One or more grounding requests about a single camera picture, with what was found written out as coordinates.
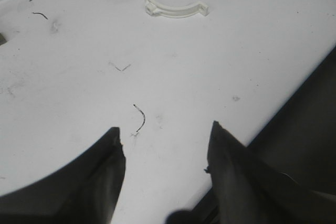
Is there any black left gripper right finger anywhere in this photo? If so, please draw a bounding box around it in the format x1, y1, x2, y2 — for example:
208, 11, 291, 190
207, 121, 335, 223

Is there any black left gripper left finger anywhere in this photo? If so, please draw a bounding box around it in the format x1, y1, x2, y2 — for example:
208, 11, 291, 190
1, 127, 126, 223

